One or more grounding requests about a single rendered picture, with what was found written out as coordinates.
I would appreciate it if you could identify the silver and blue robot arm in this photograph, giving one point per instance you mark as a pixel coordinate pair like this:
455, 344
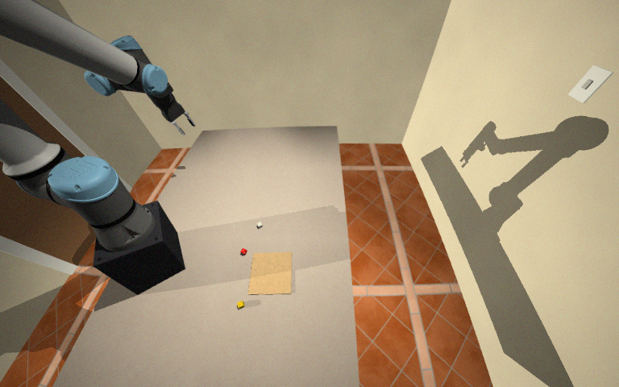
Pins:
87, 185

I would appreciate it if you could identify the tan square mat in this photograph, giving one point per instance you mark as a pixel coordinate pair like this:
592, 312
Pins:
271, 273

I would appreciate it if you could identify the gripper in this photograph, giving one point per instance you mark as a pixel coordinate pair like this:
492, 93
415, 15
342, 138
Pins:
169, 107

